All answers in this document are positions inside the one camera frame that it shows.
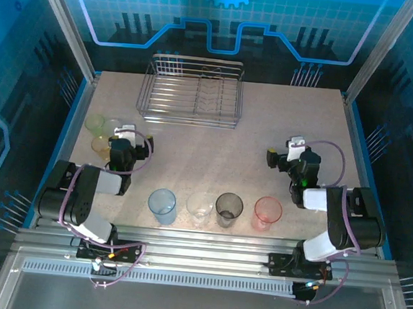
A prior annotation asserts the small green plastic cup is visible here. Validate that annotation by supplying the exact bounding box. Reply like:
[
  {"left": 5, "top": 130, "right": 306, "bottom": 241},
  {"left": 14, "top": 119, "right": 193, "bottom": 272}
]
[{"left": 84, "top": 112, "right": 107, "bottom": 134}]

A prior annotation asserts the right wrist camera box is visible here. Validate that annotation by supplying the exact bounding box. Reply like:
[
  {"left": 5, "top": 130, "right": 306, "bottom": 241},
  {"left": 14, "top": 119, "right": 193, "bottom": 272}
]
[{"left": 284, "top": 135, "right": 308, "bottom": 163}]

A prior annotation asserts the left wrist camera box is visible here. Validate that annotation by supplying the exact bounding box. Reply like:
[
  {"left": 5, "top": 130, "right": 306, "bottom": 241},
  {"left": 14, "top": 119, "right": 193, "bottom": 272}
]
[{"left": 112, "top": 122, "right": 138, "bottom": 150}]

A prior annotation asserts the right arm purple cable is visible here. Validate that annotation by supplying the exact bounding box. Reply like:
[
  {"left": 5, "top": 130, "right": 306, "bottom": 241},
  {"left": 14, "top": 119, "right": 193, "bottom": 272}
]
[{"left": 289, "top": 138, "right": 372, "bottom": 309}]

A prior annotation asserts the aluminium front rail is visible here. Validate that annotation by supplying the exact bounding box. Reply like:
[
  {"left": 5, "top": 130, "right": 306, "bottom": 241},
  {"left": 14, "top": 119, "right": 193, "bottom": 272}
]
[{"left": 12, "top": 215, "right": 401, "bottom": 291}]

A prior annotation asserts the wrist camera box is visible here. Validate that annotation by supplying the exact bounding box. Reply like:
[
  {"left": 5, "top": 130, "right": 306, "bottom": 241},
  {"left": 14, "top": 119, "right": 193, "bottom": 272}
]
[
  {"left": 112, "top": 122, "right": 138, "bottom": 150},
  {"left": 284, "top": 135, "right": 308, "bottom": 163}
]

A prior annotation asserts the tall blue plastic cup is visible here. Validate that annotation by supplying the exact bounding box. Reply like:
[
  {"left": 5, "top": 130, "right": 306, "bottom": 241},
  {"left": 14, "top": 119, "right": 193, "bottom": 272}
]
[{"left": 145, "top": 187, "right": 179, "bottom": 227}]

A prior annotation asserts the aluminium frame post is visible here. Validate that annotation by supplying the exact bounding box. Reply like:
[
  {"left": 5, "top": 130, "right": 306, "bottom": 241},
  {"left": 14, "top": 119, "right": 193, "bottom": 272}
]
[
  {"left": 343, "top": 0, "right": 413, "bottom": 108},
  {"left": 21, "top": 0, "right": 106, "bottom": 84}
]

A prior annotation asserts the tall pink plastic cup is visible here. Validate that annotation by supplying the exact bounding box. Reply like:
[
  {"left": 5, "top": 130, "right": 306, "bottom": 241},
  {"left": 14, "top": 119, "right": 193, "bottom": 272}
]
[{"left": 251, "top": 195, "right": 285, "bottom": 234}]

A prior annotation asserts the aluminium side rail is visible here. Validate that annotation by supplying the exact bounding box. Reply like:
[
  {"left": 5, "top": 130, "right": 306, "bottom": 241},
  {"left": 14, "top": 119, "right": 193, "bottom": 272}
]
[
  {"left": 329, "top": 94, "right": 407, "bottom": 261},
  {"left": 28, "top": 69, "right": 102, "bottom": 234}
]

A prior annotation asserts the small yellow plastic cup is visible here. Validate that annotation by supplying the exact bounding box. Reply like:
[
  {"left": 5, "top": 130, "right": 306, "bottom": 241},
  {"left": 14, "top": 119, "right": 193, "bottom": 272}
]
[{"left": 89, "top": 135, "right": 114, "bottom": 161}]

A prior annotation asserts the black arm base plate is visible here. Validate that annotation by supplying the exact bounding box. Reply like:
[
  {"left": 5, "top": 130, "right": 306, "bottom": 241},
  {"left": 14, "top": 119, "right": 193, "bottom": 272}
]
[
  {"left": 266, "top": 252, "right": 335, "bottom": 282},
  {"left": 74, "top": 235, "right": 146, "bottom": 265}
]

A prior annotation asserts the slotted grey cable duct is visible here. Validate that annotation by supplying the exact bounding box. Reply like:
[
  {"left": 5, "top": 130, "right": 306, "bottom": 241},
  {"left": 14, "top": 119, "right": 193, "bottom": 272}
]
[{"left": 18, "top": 257, "right": 301, "bottom": 297}]

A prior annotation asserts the tall clear plastic cup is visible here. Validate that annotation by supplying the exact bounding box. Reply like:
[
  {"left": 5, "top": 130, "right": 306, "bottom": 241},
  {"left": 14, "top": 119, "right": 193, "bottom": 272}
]
[{"left": 184, "top": 190, "right": 216, "bottom": 230}]

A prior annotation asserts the tall grey plastic cup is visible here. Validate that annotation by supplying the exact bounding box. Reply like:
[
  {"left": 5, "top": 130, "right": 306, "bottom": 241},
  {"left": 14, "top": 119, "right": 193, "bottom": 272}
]
[{"left": 213, "top": 191, "right": 245, "bottom": 230}]

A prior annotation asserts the chrome wire dish rack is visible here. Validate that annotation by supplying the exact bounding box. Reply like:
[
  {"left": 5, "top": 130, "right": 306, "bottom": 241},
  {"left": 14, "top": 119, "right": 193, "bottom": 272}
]
[{"left": 133, "top": 50, "right": 247, "bottom": 130}]

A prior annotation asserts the small frosted clear cup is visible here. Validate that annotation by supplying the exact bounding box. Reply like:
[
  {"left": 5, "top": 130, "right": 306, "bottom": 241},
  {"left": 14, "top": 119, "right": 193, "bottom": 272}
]
[{"left": 100, "top": 117, "right": 123, "bottom": 140}]

